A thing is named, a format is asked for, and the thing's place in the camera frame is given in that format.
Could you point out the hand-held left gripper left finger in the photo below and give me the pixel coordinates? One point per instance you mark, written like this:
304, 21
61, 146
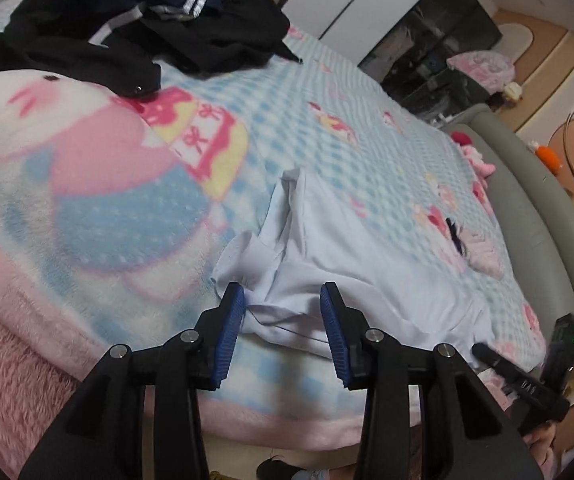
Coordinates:
232, 330

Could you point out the pink cartoon print top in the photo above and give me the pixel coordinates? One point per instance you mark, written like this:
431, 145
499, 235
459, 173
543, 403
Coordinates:
482, 67

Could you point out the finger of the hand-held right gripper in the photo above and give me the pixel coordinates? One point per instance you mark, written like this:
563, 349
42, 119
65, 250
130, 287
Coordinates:
502, 370

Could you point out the grey padded bed headboard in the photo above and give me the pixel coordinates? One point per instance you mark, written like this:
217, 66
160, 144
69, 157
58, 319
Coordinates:
532, 210

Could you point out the person's right hand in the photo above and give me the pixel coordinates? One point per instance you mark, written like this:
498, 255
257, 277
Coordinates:
542, 445

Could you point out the black garment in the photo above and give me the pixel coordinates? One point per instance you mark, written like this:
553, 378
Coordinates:
92, 35

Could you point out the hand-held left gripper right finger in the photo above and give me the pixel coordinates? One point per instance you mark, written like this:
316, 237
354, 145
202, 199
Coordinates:
334, 335

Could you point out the white garment with navy collar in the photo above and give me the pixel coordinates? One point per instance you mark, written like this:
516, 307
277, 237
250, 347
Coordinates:
347, 260

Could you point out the white toast plush toy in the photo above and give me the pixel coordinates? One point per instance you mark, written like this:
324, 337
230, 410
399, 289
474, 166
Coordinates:
513, 92

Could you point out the white wardrobe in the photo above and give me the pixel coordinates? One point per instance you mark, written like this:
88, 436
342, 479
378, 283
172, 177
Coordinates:
352, 5

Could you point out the orange carrot plush toy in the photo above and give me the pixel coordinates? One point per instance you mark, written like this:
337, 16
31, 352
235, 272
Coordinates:
550, 156

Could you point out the small white plush toy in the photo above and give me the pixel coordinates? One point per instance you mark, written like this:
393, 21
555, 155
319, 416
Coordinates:
532, 146

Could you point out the black glass door wardrobe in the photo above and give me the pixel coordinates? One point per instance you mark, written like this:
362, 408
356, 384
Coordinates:
432, 60

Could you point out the pink white bunny plush toy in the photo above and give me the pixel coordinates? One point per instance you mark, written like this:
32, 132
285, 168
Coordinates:
479, 160

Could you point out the pink fluffy blanket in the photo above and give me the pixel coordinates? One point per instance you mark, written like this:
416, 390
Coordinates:
12, 385

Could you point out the red plush toy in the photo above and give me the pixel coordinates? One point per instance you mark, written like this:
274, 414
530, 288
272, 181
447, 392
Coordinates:
462, 137

